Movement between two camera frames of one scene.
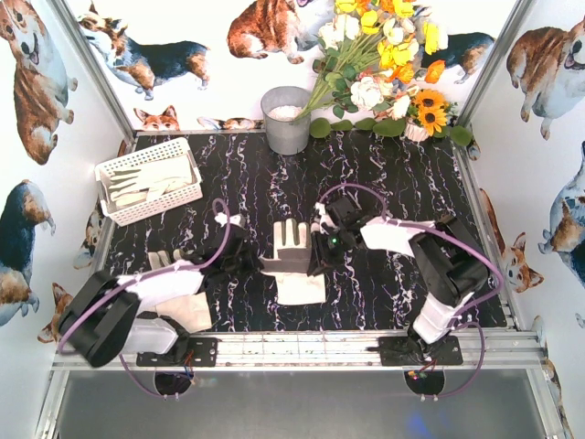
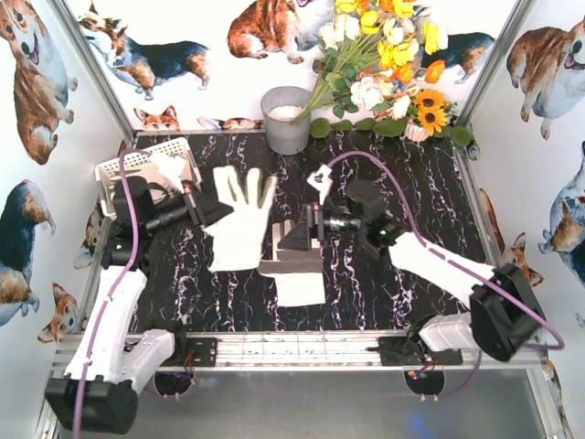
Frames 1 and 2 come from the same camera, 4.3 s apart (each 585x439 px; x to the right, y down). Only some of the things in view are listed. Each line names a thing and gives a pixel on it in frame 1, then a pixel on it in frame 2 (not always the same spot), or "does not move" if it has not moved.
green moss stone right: [461, 135] does not move
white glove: [175, 295] -> [238, 236]
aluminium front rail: [351, 350] does not move
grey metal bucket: [280, 106] does not move
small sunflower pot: [428, 112] does not move
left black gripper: [247, 257] -> [199, 210]
